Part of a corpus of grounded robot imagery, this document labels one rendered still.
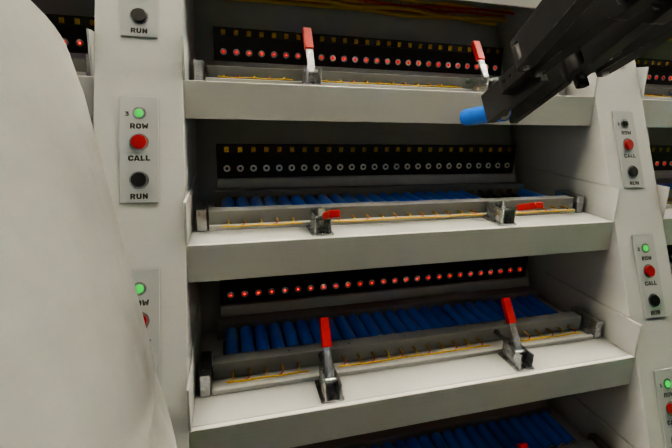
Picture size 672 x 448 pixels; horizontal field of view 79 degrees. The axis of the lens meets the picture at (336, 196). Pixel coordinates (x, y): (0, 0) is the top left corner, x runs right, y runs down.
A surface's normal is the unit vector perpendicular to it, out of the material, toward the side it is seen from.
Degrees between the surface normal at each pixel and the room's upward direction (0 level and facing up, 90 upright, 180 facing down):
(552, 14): 92
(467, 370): 21
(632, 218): 90
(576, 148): 90
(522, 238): 111
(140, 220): 90
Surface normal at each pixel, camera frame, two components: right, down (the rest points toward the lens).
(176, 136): 0.25, -0.14
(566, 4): -0.99, 0.07
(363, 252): 0.26, 0.22
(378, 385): 0.03, -0.97
